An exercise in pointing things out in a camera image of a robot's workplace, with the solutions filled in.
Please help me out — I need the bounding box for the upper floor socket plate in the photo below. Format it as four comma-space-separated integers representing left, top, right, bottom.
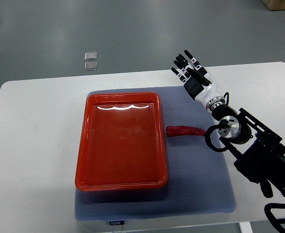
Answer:
84, 51, 97, 61

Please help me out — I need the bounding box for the black mat label tag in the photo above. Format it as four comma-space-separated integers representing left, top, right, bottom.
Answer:
109, 220, 125, 226

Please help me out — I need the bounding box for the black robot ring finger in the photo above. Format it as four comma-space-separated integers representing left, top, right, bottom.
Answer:
174, 56, 190, 75

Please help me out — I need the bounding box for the red plastic tray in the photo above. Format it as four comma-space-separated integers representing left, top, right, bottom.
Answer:
75, 92, 168, 192

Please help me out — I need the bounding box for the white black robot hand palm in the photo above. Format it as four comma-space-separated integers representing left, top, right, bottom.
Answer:
183, 68, 225, 110

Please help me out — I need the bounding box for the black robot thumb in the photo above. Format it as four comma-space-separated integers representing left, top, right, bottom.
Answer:
187, 67, 211, 85

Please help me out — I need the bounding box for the red pepper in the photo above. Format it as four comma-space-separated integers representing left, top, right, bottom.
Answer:
166, 126, 206, 137

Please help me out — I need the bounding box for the cardboard box corner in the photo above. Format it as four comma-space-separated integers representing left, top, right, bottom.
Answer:
262, 0, 285, 11

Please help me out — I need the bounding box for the white table leg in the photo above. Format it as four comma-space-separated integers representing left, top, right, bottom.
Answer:
239, 222, 253, 233

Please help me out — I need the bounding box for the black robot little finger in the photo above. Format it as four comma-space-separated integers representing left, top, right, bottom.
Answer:
171, 67, 188, 83

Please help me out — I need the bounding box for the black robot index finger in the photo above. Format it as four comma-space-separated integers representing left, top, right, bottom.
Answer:
184, 50, 202, 69

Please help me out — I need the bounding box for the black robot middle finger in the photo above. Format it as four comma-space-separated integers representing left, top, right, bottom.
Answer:
178, 54, 193, 70

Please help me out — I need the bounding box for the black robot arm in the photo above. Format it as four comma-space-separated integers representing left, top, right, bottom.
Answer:
166, 50, 285, 233

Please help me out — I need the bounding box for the blue-grey textured mat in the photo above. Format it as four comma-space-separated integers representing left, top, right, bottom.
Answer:
75, 86, 236, 221

